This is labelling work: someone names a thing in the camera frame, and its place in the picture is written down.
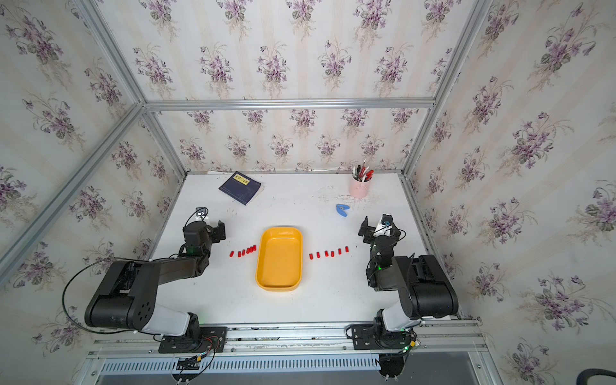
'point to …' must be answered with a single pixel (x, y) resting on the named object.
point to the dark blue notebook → (241, 188)
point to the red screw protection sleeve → (311, 256)
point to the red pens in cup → (362, 174)
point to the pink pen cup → (359, 189)
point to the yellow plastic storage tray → (279, 265)
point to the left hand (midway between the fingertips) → (209, 223)
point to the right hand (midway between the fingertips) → (382, 220)
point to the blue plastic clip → (341, 208)
